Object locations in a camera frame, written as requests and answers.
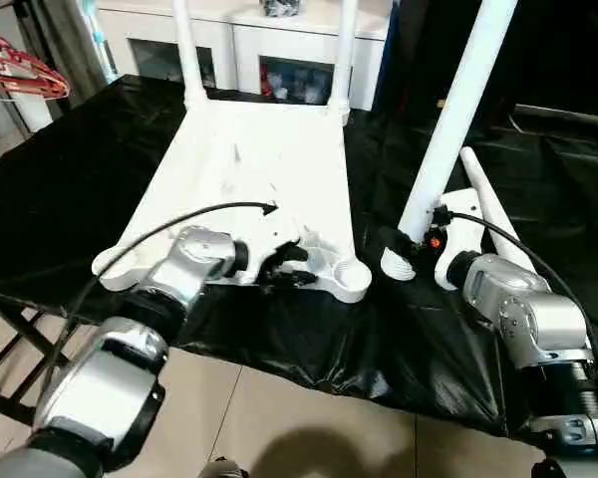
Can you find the large black box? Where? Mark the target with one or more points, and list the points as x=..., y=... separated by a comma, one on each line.
x=413, y=50

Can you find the black tangled bundle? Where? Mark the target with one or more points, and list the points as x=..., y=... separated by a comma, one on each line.
x=279, y=7

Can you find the grey curtain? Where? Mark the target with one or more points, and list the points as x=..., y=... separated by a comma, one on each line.
x=65, y=45

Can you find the black plastic mat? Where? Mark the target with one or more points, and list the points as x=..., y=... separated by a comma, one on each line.
x=55, y=199

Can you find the red bottle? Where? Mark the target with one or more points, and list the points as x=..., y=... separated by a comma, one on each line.
x=266, y=79

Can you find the white plastic table leg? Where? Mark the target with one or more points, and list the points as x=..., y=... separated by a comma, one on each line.
x=488, y=199
x=453, y=99
x=189, y=50
x=344, y=50

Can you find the white plastic table top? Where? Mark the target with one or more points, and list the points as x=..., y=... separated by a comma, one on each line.
x=254, y=149

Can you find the small white box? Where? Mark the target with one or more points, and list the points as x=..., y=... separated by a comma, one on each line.
x=32, y=114

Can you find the white cabinet with glass doors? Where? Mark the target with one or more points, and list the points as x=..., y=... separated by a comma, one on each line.
x=229, y=40

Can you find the black flat monitor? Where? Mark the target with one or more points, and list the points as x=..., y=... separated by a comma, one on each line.
x=568, y=117

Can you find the black folding table frame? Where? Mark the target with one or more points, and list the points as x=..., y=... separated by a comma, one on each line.
x=10, y=388

